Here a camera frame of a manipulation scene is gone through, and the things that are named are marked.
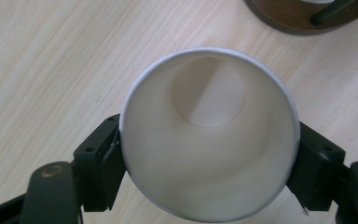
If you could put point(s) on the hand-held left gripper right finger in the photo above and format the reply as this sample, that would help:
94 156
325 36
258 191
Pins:
317 168

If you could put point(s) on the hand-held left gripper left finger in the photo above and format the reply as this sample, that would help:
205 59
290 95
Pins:
96 165

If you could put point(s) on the white paper cup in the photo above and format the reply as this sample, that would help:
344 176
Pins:
211 161

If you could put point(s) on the dark round coaster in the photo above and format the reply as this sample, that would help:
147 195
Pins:
292 15

